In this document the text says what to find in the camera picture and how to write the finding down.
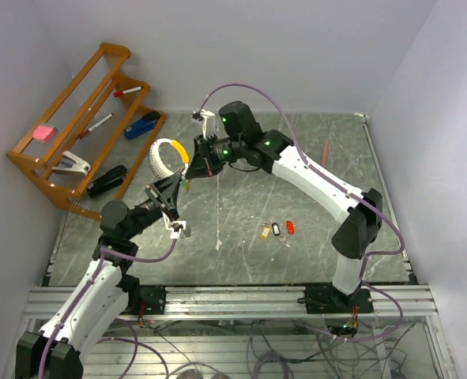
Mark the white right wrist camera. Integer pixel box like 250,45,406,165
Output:
192,109,217,139

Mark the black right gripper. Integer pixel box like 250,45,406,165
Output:
185,133,245,180

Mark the wooden tiered rack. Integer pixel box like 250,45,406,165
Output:
6,42,151,220

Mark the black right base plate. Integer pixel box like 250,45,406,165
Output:
296,283,374,314

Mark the black key tag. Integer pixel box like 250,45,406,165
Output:
271,223,281,236

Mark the black stapler on rack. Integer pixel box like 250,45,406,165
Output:
86,165,127,197

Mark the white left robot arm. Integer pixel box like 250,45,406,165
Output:
14,172,187,378

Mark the red key tag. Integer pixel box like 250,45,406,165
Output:
285,220,295,235

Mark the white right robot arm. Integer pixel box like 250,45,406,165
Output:
186,101,382,313

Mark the pink eraser block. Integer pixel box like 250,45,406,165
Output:
32,124,58,144

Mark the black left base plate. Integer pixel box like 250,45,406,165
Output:
140,286,167,316

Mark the aluminium mounting rail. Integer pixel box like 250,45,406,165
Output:
23,285,439,320

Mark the blue stapler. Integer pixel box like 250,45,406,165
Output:
123,111,160,141

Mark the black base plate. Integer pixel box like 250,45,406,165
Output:
296,283,374,314
140,286,167,316

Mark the orange pencil on table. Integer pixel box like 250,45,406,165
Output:
321,139,329,167

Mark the yellow handled chain keyring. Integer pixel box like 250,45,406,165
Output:
148,138,190,179

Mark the bare metal key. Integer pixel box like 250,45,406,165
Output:
278,235,290,248

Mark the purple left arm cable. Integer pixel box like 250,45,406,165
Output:
37,236,177,379

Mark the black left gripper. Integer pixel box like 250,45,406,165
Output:
124,171,181,239

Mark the white binder clip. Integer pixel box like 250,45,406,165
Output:
52,151,91,177

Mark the red capped marker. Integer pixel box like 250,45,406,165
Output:
114,86,142,98

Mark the yellow key tag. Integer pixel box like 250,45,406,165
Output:
261,223,271,240

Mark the white marker pen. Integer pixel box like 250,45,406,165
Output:
78,113,113,139

